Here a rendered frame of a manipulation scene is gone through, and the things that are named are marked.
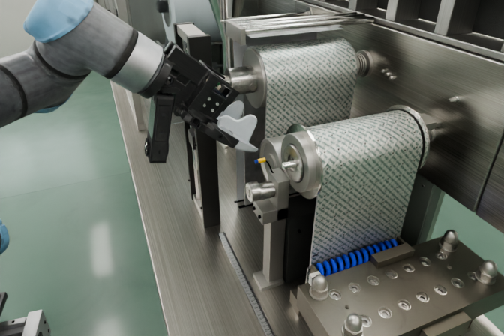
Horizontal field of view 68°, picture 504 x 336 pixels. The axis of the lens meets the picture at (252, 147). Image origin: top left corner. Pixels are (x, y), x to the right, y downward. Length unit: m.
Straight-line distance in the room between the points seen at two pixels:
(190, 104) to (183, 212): 0.67
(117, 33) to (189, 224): 0.73
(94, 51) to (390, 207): 0.65
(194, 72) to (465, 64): 0.53
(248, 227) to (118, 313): 1.17
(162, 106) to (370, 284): 0.53
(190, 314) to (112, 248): 1.58
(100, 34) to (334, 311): 0.60
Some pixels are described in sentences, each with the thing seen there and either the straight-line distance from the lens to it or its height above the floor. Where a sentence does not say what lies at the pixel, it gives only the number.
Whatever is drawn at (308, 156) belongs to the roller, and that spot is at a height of 1.29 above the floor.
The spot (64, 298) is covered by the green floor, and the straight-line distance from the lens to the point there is 2.30.
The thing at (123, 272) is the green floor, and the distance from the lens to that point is 2.30.
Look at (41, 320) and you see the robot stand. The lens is 1.20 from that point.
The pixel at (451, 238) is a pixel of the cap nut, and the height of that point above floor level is 1.06.
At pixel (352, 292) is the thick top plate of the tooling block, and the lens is 0.80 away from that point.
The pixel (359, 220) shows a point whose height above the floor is 1.11.
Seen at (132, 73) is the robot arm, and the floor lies 1.48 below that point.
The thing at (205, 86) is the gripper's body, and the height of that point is 1.45.
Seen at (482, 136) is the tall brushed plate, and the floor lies 1.30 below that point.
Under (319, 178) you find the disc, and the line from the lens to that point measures 0.68.
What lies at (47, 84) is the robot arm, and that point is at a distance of 0.55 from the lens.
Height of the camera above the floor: 1.64
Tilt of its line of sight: 30 degrees down
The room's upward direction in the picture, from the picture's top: straight up
